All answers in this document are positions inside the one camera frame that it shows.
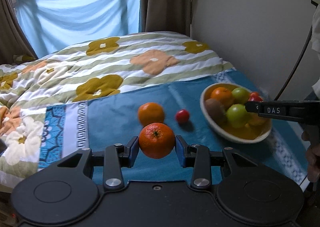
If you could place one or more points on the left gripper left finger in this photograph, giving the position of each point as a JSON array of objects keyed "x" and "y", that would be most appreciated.
[{"x": 116, "y": 157}]

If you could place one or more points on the orange in plate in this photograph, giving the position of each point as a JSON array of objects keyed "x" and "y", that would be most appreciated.
[{"x": 224, "y": 96}]

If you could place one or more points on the right hand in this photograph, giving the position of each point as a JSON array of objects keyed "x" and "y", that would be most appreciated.
[{"x": 311, "y": 134}]

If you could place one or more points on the light blue curtain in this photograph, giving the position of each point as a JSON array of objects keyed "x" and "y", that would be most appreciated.
[{"x": 52, "y": 25}]

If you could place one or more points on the red cherry tomato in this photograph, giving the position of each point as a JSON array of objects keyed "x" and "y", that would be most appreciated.
[
  {"x": 254, "y": 96},
  {"x": 182, "y": 116}
]

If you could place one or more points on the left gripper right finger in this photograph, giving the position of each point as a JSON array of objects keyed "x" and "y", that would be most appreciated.
[{"x": 195, "y": 156}]

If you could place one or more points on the small green apple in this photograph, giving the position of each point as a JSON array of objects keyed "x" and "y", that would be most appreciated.
[{"x": 240, "y": 95}]

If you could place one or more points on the large orange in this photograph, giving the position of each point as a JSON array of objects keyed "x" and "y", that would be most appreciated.
[{"x": 150, "y": 113}]

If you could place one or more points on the floral quilt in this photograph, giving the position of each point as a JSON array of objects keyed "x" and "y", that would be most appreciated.
[{"x": 85, "y": 71}]

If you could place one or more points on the large green apple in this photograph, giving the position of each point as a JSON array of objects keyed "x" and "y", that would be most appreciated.
[{"x": 237, "y": 115}]

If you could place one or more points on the brownish wrinkled apple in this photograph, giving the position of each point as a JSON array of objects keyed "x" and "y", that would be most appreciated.
[{"x": 255, "y": 120}]

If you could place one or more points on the brown kiwi with sticker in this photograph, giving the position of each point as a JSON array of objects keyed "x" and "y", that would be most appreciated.
[{"x": 215, "y": 110}]

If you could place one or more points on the cream yellow plate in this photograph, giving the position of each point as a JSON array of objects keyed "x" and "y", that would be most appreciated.
[{"x": 244, "y": 135}]

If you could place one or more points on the brown curtain left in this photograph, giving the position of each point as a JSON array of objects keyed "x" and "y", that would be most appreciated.
[{"x": 13, "y": 40}]

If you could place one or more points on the small orange tangerine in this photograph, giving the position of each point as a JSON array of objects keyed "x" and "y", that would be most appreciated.
[{"x": 156, "y": 140}]

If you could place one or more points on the blue patterned cloth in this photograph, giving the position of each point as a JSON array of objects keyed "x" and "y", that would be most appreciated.
[{"x": 105, "y": 121}]

